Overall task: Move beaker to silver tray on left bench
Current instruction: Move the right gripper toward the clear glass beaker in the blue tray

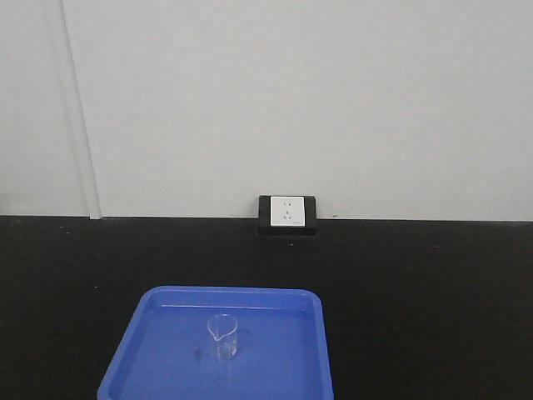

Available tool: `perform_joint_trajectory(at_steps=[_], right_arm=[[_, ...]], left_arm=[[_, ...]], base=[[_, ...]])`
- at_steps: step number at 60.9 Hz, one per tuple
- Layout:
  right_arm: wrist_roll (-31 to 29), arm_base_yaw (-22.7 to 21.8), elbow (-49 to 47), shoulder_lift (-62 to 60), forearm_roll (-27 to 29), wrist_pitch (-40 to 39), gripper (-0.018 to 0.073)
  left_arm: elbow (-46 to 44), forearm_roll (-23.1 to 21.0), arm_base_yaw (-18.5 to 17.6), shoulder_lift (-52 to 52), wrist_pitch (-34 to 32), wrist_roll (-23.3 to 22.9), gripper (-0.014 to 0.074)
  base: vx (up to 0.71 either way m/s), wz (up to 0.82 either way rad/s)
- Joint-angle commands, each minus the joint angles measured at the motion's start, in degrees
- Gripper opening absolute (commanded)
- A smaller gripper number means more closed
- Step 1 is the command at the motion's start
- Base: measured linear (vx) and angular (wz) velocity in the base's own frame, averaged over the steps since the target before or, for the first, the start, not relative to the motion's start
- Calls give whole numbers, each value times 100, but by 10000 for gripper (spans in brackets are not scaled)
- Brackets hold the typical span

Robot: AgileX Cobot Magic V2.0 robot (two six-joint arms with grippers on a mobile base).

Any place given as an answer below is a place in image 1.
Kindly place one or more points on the clear glass beaker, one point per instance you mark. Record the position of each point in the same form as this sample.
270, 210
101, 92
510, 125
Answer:
223, 332

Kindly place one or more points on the blue plastic tray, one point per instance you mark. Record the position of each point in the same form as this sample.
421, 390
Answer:
165, 352

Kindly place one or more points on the white socket in black box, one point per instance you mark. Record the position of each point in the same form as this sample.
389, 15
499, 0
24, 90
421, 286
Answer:
286, 216

